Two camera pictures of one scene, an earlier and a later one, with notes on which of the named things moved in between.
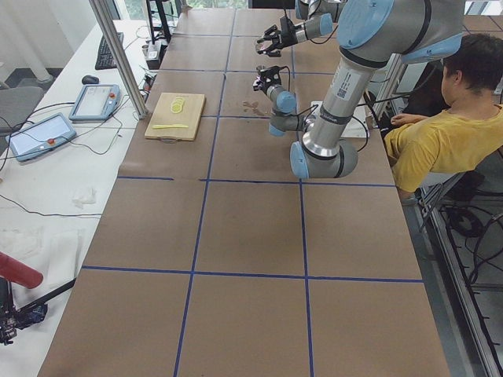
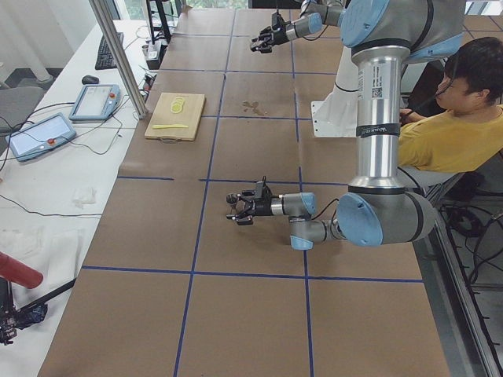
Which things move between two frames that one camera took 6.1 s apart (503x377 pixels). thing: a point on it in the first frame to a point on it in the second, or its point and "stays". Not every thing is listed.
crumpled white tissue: [83, 198] stays
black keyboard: [104, 59] stays
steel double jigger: [260, 79] to [231, 200]
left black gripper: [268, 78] to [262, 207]
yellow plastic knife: [168, 126] stays
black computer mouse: [89, 79] stays
